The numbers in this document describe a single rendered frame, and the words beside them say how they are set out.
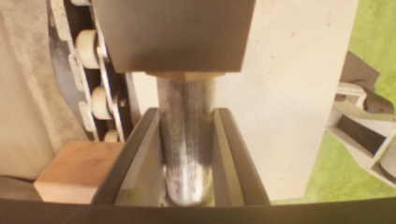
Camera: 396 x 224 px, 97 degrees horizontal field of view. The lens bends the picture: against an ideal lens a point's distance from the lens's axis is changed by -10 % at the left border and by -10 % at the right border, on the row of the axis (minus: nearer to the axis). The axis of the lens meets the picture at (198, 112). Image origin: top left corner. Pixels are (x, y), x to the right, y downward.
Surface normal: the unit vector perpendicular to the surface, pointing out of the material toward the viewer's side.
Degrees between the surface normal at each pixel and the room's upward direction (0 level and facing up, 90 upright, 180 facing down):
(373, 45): 0
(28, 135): 0
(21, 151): 0
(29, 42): 62
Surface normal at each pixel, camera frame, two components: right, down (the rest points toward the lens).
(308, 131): 0.01, 0.49
